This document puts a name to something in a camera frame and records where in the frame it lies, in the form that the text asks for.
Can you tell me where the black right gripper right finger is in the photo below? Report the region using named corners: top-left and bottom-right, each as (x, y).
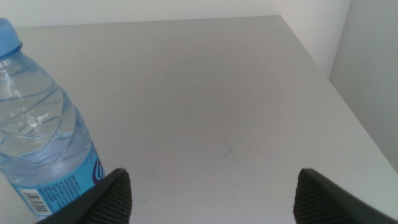
top-left (293, 167), bottom-right (398, 224)

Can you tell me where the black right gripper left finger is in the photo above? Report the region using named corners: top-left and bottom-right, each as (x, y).
top-left (37, 167), bottom-right (133, 224)

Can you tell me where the small water bottle blue cap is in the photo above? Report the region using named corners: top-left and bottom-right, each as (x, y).
top-left (0, 17), bottom-right (106, 217)

